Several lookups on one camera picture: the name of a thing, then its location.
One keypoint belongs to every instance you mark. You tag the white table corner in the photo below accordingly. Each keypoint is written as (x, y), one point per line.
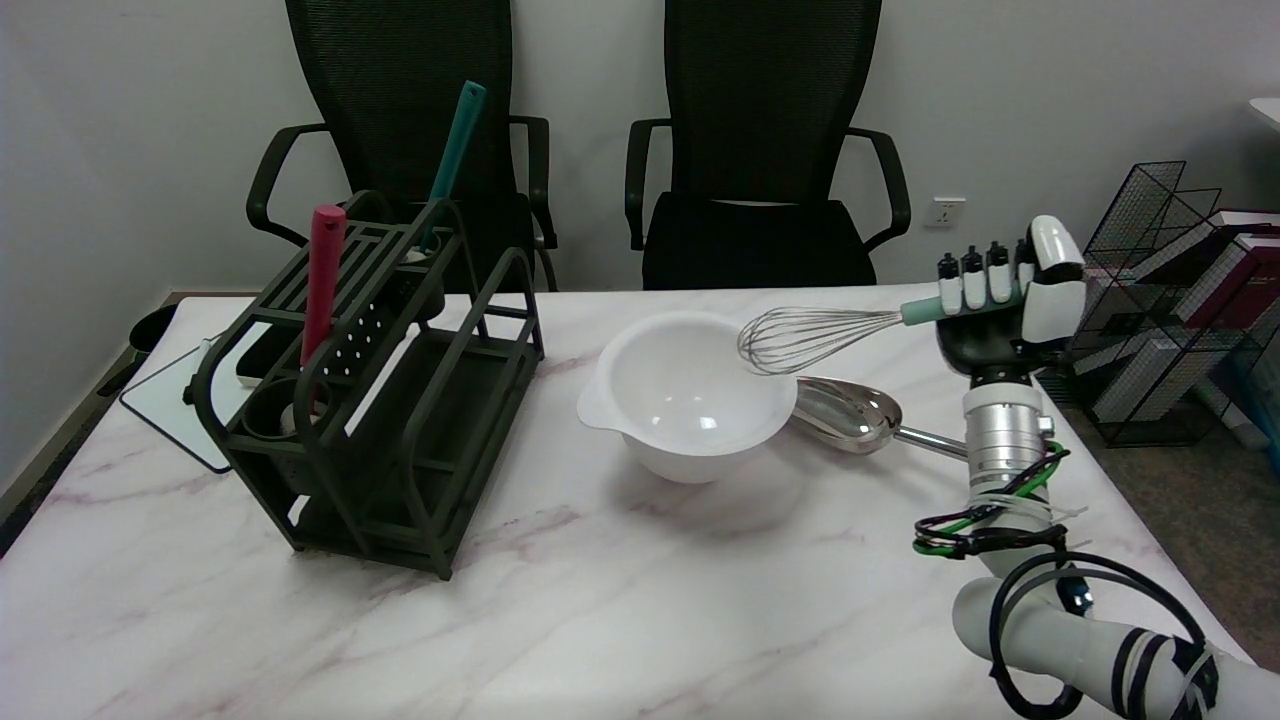
(1268, 110)

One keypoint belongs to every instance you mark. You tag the white plastic mixing bowl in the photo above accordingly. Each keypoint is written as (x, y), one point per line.
(680, 400)

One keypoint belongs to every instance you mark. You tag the white wall socket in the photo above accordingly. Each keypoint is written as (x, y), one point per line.
(944, 212)

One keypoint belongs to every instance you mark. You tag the black mesh office chair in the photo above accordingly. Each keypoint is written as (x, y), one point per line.
(760, 100)
(400, 100)

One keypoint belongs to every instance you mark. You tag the stainless steel scoop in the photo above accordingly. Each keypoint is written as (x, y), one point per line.
(850, 412)

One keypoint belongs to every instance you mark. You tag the black book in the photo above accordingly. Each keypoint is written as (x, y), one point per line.
(1215, 245)

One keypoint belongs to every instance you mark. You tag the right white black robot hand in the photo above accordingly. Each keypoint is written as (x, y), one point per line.
(1000, 335)

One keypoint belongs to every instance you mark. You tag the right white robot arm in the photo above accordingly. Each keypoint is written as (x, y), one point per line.
(1000, 440)

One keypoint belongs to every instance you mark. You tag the black waste bin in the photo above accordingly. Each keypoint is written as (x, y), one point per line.
(150, 325)

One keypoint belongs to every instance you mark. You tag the white board with black edge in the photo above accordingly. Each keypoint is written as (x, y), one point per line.
(170, 400)

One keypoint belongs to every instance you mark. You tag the maroon book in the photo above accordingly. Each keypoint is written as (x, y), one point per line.
(1245, 285)

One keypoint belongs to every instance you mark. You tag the dark green dish rack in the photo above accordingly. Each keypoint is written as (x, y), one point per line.
(440, 400)

